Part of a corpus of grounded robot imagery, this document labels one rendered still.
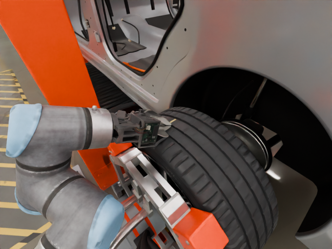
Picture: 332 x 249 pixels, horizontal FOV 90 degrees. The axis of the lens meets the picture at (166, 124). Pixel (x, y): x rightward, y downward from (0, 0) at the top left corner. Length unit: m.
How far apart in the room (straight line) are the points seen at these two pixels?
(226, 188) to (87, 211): 0.32
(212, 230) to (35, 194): 0.35
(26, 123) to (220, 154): 0.44
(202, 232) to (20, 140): 0.37
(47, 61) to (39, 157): 0.36
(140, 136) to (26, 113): 0.21
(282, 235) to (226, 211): 1.37
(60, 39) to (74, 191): 0.45
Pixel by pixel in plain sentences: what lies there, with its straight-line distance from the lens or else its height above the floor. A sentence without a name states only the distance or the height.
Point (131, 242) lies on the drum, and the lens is 0.67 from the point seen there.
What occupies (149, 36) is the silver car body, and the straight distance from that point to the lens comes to 2.37.
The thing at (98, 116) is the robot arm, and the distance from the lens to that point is 0.36.
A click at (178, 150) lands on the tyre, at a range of 0.47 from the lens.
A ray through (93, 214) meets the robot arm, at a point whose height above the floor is 1.26.
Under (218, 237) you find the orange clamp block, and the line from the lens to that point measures 0.44.
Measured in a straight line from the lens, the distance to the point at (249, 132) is 0.84.
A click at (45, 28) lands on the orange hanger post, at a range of 0.63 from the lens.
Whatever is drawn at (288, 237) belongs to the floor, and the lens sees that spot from 1.86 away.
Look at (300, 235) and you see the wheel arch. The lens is 0.96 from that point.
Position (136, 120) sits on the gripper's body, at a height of 1.27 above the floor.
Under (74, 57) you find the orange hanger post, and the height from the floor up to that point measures 1.33.
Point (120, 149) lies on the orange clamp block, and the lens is 0.62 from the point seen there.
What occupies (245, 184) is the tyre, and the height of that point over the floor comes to 1.12.
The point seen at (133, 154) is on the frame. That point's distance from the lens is 0.54.
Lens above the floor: 1.55
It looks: 44 degrees down
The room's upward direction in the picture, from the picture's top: straight up
